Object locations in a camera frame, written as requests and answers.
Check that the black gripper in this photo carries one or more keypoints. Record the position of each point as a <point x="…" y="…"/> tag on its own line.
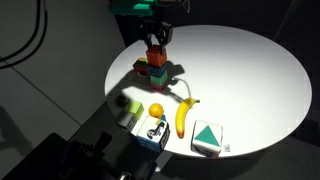
<point x="156" y="26"/>

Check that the orange block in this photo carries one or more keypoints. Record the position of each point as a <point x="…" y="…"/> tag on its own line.
<point x="156" y="56"/>

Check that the blue block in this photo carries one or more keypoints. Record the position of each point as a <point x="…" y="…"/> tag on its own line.
<point x="157" y="71"/>

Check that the pink block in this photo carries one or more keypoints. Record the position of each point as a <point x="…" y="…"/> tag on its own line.
<point x="159" y="87"/>

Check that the grey white block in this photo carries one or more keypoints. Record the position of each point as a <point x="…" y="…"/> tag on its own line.
<point x="127" y="121"/>

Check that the orange number cube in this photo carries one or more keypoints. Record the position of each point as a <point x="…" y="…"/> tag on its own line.
<point x="140" y="66"/>

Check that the small yellow round fruit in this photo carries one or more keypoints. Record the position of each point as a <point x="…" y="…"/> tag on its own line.
<point x="156" y="110"/>

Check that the dark red ball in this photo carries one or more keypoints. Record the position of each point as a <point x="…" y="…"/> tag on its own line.
<point x="121" y="100"/>

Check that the yellow banana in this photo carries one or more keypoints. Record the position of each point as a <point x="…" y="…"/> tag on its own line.
<point x="181" y="116"/>

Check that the white cube with black print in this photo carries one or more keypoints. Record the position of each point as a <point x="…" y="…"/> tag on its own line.
<point x="152" y="133"/>

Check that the white cube with teal triangle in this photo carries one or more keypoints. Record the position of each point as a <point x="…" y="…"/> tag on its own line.
<point x="206" y="138"/>

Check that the white table leg base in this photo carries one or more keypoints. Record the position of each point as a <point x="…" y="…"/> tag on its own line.
<point x="163" y="160"/>

